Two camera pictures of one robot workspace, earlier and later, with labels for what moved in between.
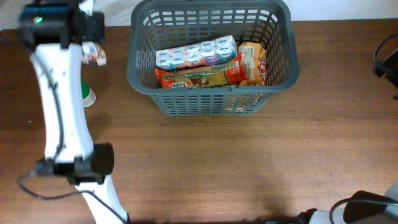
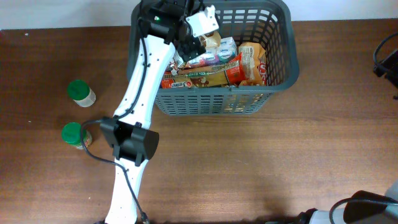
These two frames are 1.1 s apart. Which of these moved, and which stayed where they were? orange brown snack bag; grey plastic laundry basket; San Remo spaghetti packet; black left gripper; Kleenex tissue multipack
Moved: black left gripper
Stayed: orange brown snack bag; San Remo spaghetti packet; grey plastic laundry basket; Kleenex tissue multipack
